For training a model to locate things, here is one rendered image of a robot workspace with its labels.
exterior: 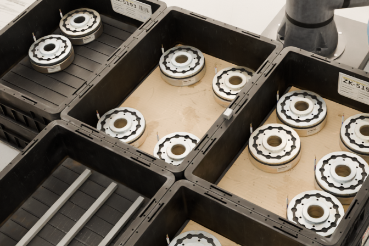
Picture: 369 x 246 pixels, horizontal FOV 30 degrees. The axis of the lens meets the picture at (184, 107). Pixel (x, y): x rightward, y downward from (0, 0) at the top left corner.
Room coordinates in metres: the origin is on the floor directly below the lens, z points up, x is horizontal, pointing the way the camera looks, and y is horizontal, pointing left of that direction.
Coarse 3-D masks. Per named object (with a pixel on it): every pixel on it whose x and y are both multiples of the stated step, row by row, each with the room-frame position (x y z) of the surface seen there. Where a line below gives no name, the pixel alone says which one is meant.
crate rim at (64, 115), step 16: (160, 16) 1.22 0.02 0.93; (192, 16) 1.21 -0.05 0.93; (144, 32) 1.18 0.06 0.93; (240, 32) 1.13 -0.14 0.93; (128, 48) 1.13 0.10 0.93; (112, 64) 1.09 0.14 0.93; (96, 80) 1.05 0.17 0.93; (256, 80) 0.98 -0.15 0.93; (80, 96) 1.01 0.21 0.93; (240, 96) 0.94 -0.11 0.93; (64, 112) 0.97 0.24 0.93; (224, 112) 0.90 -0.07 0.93; (80, 128) 0.92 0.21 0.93; (128, 144) 0.86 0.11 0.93; (160, 160) 0.81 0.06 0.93; (192, 160) 0.80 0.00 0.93; (176, 176) 0.78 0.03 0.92
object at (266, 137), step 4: (272, 132) 0.89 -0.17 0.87; (276, 132) 0.89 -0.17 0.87; (264, 136) 0.88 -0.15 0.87; (268, 136) 0.88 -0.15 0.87; (272, 136) 0.88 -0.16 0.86; (276, 136) 0.88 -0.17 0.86; (280, 136) 0.88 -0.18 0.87; (284, 136) 0.87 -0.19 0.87; (264, 140) 0.87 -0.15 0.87; (284, 140) 0.86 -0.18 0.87; (264, 144) 0.86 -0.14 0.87; (268, 144) 0.86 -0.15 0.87; (284, 144) 0.85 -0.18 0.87; (268, 148) 0.85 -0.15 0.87; (272, 148) 0.85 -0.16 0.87; (276, 148) 0.85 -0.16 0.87; (280, 148) 0.85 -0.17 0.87
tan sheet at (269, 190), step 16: (272, 112) 0.98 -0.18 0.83; (336, 112) 0.95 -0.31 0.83; (352, 112) 0.94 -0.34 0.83; (336, 128) 0.91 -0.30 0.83; (304, 144) 0.88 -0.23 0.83; (320, 144) 0.87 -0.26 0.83; (336, 144) 0.86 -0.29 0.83; (240, 160) 0.86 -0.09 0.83; (304, 160) 0.84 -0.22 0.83; (224, 176) 0.83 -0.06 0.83; (240, 176) 0.82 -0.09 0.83; (256, 176) 0.82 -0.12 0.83; (272, 176) 0.81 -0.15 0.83; (288, 176) 0.80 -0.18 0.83; (304, 176) 0.80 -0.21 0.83; (240, 192) 0.78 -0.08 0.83; (256, 192) 0.78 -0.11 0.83; (272, 192) 0.77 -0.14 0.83; (288, 192) 0.77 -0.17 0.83; (272, 208) 0.74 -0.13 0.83
